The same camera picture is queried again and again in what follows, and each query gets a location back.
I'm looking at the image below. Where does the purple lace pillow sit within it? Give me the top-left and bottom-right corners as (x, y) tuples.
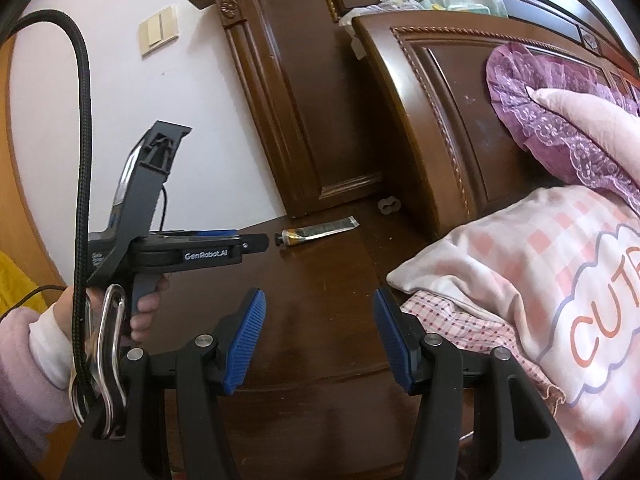
(486, 42), (640, 206)

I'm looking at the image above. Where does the black braided cable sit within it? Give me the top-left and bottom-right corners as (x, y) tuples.
(0, 9), (98, 401)

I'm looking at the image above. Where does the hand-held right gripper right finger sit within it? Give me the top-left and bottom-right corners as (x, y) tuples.
(372, 287), (583, 480)

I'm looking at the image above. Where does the person's left hand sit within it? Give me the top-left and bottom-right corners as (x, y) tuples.
(50, 277), (171, 346)

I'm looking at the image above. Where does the white crumpled plastic bag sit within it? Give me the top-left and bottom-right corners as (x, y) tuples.
(339, 0), (426, 58)

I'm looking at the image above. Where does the silver squeezed tube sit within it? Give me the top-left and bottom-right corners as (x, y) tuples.
(274, 216), (360, 251)

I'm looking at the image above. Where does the beige light switch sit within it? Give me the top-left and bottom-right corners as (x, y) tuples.
(137, 4), (180, 57)

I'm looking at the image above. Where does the dark wooden nightstand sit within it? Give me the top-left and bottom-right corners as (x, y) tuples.
(130, 197), (481, 480)

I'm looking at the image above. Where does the metal spring clip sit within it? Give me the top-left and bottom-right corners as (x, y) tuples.
(70, 284), (128, 441)

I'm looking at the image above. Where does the low wooden headboard panel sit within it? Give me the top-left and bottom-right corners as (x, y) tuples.
(352, 10), (640, 241)

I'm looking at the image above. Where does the person's left forearm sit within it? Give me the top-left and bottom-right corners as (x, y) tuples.
(0, 305), (93, 461)

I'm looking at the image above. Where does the yellow fleece coat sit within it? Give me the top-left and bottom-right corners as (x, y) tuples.
(0, 250), (66, 311)

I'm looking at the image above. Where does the pale pink pillow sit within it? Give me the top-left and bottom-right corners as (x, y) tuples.
(525, 87), (640, 181)

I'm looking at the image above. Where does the pink checked quilt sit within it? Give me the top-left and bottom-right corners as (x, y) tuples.
(387, 185), (640, 480)

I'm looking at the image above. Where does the pink plaid bedsheet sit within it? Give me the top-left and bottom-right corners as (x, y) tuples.
(400, 290), (566, 406)

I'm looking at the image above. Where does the tall carved wooden headboard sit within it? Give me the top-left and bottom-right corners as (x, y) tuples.
(190, 0), (640, 221)

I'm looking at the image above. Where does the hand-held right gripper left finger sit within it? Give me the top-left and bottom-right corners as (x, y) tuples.
(60, 287), (268, 480)

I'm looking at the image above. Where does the thin black cable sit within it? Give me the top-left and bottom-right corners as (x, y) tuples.
(0, 187), (170, 317)

